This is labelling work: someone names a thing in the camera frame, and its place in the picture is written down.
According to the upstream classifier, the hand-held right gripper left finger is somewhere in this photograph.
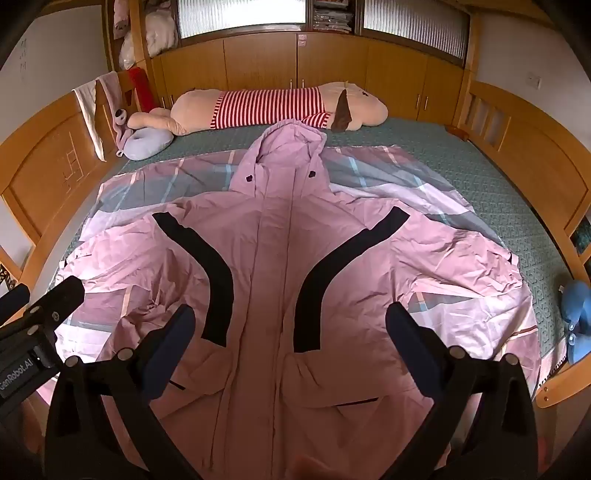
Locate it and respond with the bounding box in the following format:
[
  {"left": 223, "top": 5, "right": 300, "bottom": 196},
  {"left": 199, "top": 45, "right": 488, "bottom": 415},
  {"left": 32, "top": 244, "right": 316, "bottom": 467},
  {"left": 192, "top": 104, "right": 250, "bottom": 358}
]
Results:
[{"left": 46, "top": 304, "right": 200, "bottom": 480}]

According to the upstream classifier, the white plush toy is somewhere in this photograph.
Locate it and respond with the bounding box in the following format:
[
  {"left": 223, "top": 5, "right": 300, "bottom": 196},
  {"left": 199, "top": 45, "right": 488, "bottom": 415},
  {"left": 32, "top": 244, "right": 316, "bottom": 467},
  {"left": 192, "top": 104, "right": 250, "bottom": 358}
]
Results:
[{"left": 145, "top": 9, "right": 179, "bottom": 59}]

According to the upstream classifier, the pink garment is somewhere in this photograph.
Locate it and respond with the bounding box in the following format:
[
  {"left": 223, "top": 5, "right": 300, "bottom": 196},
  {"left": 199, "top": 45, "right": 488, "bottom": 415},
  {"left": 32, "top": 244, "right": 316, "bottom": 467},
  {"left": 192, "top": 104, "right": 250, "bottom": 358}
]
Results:
[{"left": 48, "top": 145, "right": 542, "bottom": 402}]

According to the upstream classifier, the frosted glass cabinet door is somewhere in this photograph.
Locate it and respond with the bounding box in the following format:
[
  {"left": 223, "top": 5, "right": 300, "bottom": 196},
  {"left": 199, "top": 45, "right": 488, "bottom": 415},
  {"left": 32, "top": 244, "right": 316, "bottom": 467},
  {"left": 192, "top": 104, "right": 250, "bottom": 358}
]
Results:
[
  {"left": 178, "top": 0, "right": 308, "bottom": 40},
  {"left": 362, "top": 0, "right": 470, "bottom": 62}
]

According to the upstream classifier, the purple neck pillow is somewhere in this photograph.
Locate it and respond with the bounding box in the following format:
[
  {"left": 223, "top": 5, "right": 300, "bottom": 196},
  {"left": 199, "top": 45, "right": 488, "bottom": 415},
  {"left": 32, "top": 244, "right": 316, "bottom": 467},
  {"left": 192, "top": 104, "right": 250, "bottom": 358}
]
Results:
[{"left": 121, "top": 126, "right": 175, "bottom": 161}]

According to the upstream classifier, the red cloth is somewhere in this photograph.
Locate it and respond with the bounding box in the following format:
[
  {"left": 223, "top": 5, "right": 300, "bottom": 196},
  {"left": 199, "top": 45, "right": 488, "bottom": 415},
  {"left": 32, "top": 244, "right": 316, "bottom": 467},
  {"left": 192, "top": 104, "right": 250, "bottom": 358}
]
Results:
[{"left": 127, "top": 67, "right": 156, "bottom": 114}]

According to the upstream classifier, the pink jacket with black stripes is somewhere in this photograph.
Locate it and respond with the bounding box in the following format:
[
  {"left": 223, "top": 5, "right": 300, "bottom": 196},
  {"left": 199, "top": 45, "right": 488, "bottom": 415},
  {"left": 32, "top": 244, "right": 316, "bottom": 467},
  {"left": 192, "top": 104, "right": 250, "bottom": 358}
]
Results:
[{"left": 65, "top": 119, "right": 539, "bottom": 480}]

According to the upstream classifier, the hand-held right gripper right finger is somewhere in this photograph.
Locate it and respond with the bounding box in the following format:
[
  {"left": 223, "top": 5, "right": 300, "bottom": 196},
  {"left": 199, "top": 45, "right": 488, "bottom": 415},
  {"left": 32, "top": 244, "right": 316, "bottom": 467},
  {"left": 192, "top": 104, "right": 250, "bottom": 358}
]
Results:
[{"left": 385, "top": 302, "right": 540, "bottom": 480}]

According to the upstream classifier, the wooden wall cabinet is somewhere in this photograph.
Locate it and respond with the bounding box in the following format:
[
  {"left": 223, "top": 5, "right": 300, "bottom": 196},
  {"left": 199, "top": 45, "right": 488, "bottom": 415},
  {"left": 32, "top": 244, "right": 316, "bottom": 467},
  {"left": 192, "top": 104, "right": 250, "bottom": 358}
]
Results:
[{"left": 106, "top": 0, "right": 482, "bottom": 124}]

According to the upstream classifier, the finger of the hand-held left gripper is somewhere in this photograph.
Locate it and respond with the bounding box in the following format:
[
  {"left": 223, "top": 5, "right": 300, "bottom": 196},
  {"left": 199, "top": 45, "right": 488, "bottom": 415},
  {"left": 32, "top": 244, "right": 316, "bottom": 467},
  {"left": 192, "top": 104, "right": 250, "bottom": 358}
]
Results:
[
  {"left": 0, "top": 283, "right": 31, "bottom": 325},
  {"left": 23, "top": 276, "right": 86, "bottom": 370}
]

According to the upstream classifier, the small pink plush toy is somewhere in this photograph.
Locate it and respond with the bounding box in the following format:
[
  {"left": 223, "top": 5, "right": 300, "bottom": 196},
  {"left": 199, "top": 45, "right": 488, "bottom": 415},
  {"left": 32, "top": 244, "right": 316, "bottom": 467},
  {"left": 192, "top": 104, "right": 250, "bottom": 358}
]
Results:
[{"left": 111, "top": 107, "right": 139, "bottom": 158}]

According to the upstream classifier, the white towel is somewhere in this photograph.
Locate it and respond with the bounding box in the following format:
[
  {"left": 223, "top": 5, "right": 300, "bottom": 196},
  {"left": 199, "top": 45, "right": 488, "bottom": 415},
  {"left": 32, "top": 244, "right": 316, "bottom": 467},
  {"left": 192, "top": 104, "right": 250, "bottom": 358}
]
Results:
[{"left": 74, "top": 79, "right": 108, "bottom": 162}]

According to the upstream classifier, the stack of folded clothes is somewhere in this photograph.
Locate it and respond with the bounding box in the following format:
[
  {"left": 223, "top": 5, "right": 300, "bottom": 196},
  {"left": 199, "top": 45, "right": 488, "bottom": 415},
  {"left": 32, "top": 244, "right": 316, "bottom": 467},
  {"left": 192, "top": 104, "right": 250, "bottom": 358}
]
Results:
[{"left": 311, "top": 0, "right": 356, "bottom": 34}]

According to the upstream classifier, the large plush toy striped shirt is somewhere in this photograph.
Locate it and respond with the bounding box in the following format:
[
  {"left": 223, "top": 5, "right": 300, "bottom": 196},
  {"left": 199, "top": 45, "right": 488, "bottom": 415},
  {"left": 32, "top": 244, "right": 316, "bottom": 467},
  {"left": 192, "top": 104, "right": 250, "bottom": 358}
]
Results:
[{"left": 127, "top": 82, "right": 389, "bottom": 137}]

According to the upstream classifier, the pink hanging cloth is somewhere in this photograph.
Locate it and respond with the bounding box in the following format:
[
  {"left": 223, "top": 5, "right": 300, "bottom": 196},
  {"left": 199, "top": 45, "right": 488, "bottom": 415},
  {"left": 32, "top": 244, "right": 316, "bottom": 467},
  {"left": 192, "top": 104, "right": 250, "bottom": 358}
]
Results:
[{"left": 96, "top": 71, "right": 125, "bottom": 139}]

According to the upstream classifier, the green patterned bed mattress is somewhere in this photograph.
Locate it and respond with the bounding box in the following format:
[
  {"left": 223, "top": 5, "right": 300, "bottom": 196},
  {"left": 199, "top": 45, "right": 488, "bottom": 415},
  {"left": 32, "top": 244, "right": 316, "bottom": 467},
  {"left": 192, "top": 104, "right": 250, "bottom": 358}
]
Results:
[{"left": 46, "top": 115, "right": 583, "bottom": 409}]

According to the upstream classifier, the blue plush toy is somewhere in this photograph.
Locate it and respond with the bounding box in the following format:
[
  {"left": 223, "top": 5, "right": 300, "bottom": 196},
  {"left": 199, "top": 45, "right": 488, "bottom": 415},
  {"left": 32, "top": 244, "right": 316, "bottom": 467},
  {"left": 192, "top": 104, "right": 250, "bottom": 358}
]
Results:
[{"left": 560, "top": 279, "right": 591, "bottom": 365}]

